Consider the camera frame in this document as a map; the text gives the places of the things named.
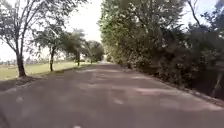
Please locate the grey-brown paved road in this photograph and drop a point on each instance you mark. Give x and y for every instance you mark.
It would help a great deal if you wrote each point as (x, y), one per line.
(106, 103)

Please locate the dense wood with bushes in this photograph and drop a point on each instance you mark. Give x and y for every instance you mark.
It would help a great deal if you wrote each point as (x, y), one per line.
(150, 40)

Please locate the pale green grass field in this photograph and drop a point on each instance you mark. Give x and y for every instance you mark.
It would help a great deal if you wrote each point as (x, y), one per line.
(33, 69)

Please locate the row of roadside trees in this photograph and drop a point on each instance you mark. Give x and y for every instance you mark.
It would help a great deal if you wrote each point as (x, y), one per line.
(20, 66)

